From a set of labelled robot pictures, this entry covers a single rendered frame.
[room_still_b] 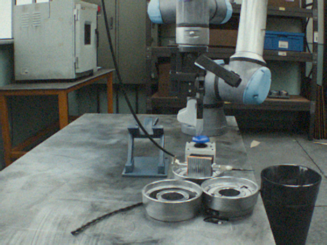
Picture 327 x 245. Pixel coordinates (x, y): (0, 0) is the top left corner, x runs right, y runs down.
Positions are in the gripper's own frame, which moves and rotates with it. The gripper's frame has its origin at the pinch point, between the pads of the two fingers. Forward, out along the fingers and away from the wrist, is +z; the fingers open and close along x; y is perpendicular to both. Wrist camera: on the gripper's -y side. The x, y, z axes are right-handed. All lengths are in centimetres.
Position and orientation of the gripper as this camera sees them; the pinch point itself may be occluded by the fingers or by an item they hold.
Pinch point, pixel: (200, 130)
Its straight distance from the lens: 90.7
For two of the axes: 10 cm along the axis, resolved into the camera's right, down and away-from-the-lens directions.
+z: 0.0, 9.8, 2.2
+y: -10.0, -0.2, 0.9
